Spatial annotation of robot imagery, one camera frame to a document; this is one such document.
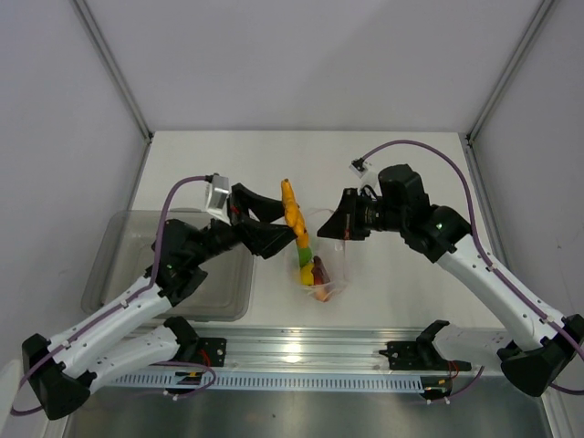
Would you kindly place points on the orange red toy hot dog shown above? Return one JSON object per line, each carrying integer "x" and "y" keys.
{"x": 321, "y": 280}

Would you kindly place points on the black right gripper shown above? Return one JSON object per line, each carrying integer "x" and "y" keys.
{"x": 344, "y": 224}

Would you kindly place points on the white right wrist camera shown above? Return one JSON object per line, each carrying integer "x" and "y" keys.
{"x": 366, "y": 173}

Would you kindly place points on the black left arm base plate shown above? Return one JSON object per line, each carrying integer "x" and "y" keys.
{"x": 211, "y": 352}

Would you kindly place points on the right aluminium frame post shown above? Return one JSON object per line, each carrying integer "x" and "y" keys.
{"x": 517, "y": 56}

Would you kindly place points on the yellow toy fruit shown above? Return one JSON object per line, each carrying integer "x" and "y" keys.
{"x": 306, "y": 276}

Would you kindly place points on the clear grey plastic bin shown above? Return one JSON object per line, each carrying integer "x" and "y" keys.
{"x": 125, "y": 253}

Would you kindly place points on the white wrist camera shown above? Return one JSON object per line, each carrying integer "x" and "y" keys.
{"x": 217, "y": 193}
{"x": 366, "y": 173}

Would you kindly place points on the green toy lime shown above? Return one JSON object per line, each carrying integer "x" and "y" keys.
{"x": 305, "y": 255}

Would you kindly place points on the clear pink zip top bag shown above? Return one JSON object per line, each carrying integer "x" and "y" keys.
{"x": 332, "y": 252}

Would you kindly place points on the aluminium frame post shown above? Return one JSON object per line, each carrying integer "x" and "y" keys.
{"x": 108, "y": 60}
{"x": 517, "y": 56}

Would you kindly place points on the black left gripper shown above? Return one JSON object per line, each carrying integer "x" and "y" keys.
{"x": 262, "y": 238}

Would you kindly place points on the orange toy food piece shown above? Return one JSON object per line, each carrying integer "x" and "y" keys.
{"x": 293, "y": 216}

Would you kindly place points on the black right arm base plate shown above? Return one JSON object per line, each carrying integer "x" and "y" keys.
{"x": 414, "y": 355}

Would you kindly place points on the left aluminium frame post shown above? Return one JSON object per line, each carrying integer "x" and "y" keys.
{"x": 108, "y": 60}

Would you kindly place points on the white slotted cable duct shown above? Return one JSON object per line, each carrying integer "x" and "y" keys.
{"x": 270, "y": 381}

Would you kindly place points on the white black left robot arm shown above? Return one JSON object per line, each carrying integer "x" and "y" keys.
{"x": 65, "y": 370}

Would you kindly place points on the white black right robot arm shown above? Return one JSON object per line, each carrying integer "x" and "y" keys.
{"x": 538, "y": 342}

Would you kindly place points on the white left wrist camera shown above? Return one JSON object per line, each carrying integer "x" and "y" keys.
{"x": 217, "y": 193}

